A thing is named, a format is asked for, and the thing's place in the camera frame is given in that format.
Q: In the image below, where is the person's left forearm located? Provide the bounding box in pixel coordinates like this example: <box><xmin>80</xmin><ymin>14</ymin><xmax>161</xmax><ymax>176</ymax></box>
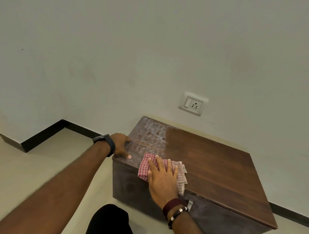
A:
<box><xmin>0</xmin><ymin>143</ymin><xmax>111</xmax><ymax>234</ymax></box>

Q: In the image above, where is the person's right hand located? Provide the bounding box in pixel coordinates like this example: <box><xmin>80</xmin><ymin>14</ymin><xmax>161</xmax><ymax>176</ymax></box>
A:
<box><xmin>147</xmin><ymin>155</ymin><xmax>180</xmax><ymax>209</ymax></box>

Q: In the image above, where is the black silver beaded bracelet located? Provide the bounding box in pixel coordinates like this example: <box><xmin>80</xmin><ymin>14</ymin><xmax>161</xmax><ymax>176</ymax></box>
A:
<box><xmin>168</xmin><ymin>206</ymin><xmax>189</xmax><ymax>230</ymax></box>

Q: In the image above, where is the brown wooden cabinet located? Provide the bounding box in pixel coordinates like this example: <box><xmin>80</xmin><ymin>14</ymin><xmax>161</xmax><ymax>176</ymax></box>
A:
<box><xmin>112</xmin><ymin>116</ymin><xmax>278</xmax><ymax>234</ymax></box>

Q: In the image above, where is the person's black trouser leg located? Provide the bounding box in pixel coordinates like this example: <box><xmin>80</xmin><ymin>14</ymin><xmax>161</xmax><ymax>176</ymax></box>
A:
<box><xmin>86</xmin><ymin>204</ymin><xmax>134</xmax><ymax>234</ymax></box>

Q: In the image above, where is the small white switch socket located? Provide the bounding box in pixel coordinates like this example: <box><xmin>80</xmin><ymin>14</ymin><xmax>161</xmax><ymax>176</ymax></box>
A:
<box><xmin>178</xmin><ymin>91</ymin><xmax>209</xmax><ymax>117</ymax></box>

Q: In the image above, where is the red checked cleaning cloth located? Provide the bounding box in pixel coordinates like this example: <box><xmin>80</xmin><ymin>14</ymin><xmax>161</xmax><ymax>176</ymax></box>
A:
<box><xmin>137</xmin><ymin>153</ymin><xmax>188</xmax><ymax>196</ymax></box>

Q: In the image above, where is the person's left hand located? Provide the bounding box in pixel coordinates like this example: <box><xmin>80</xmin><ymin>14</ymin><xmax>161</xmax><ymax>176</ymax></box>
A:
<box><xmin>110</xmin><ymin>133</ymin><xmax>133</xmax><ymax>159</ymax></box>

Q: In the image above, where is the black smartwatch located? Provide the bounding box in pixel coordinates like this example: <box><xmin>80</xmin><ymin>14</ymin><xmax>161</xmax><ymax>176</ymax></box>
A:
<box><xmin>92</xmin><ymin>134</ymin><xmax>116</xmax><ymax>158</ymax></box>

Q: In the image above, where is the maroon thread wristband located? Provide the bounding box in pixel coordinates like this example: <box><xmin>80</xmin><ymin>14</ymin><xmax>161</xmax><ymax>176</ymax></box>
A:
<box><xmin>162</xmin><ymin>198</ymin><xmax>188</xmax><ymax>219</ymax></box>

